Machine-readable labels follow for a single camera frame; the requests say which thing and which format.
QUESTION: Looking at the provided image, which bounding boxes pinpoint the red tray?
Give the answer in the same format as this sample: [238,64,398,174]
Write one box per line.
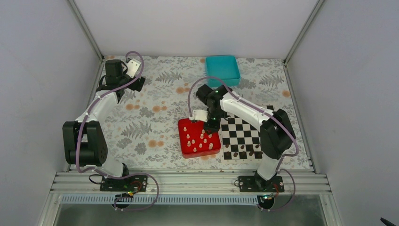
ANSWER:
[177,118,222,159]

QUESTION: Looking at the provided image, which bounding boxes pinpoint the teal bin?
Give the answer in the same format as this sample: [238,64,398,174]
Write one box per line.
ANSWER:
[205,55,241,87]

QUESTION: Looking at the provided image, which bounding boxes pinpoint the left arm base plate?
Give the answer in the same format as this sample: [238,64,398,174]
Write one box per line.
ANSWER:
[99,175,148,193]

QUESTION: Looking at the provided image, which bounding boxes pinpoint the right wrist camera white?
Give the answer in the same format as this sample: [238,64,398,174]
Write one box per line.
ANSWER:
[189,110,208,122]

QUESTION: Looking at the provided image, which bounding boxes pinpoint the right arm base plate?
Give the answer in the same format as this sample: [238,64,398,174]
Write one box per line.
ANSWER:
[236,175,285,193]

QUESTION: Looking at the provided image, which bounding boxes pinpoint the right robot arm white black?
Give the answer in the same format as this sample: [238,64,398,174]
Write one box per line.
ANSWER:
[191,85,299,192]

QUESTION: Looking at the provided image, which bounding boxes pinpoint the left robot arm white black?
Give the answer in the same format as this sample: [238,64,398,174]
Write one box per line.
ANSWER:
[62,58,145,191]

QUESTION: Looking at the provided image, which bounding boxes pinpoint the grey cable duct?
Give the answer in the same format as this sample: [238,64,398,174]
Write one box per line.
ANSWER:
[60,194,258,205]

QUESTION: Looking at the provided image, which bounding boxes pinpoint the floral table mat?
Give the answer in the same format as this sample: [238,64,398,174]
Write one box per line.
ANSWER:
[101,56,311,170]

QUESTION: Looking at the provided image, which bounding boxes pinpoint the black white chessboard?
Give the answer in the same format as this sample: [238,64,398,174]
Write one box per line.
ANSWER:
[219,107,278,164]

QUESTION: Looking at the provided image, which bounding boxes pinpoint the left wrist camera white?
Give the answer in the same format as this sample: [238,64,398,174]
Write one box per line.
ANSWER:
[126,59,141,78]

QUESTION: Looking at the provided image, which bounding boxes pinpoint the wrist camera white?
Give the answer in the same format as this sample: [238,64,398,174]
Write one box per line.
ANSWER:
[126,59,141,78]
[189,110,208,122]

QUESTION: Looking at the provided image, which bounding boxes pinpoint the aluminium rail frame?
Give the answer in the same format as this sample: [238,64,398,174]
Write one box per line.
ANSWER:
[50,170,331,194]

